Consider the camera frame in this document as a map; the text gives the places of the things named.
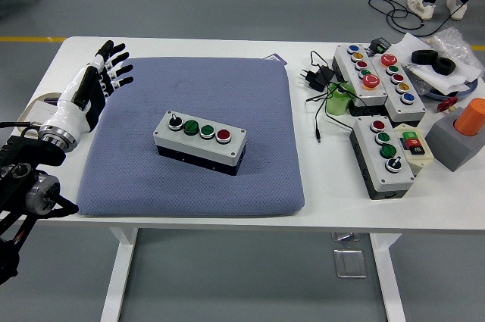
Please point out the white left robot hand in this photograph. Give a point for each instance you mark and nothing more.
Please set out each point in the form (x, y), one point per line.
(70, 110)

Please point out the grey four-button control box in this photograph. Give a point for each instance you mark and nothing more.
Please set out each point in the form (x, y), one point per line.
(163, 133)
(398, 182)

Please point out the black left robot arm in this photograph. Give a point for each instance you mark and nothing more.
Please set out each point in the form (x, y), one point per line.
(22, 151)

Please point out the dark red small item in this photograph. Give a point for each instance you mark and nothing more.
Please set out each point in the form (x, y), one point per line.
(49, 101)

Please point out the white oval tray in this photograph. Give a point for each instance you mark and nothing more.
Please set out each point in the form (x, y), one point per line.
(27, 115)

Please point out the blue-grey padded mat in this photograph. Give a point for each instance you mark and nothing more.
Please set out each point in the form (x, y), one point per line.
(235, 91)

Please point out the white table leg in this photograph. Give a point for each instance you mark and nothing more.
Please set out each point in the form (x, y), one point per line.
(117, 280)
(388, 280)

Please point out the purple label card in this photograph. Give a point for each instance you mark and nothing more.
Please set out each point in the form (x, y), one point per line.
(275, 58)

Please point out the black power adapter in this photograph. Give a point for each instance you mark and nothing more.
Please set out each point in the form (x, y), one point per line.
(316, 77)

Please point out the green cylinder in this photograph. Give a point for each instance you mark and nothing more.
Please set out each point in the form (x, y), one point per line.
(337, 104)

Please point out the small metal floor socket plate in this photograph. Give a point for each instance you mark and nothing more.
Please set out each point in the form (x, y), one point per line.
(345, 236)

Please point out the small black connector module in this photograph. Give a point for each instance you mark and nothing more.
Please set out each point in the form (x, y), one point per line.
(380, 45)

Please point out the large metal floor socket plate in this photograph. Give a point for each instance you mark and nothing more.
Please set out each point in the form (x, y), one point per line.
(350, 263)

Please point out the round grey plate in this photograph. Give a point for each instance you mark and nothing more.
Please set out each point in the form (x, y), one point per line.
(428, 92)

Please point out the grey block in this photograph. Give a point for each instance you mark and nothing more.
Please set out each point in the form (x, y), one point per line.
(447, 147)

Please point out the white foam sheet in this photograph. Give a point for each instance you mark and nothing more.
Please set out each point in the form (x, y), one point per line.
(451, 81)

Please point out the clear bubble wrap bag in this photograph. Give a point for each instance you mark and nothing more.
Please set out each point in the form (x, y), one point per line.
(454, 43)

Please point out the orange cylinder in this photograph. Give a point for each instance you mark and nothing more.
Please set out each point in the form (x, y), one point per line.
(471, 117)

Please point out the white wall switch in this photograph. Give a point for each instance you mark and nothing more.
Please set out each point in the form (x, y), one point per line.
(43, 111)

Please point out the cream three-button switch box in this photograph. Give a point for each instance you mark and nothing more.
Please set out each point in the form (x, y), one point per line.
(415, 147)

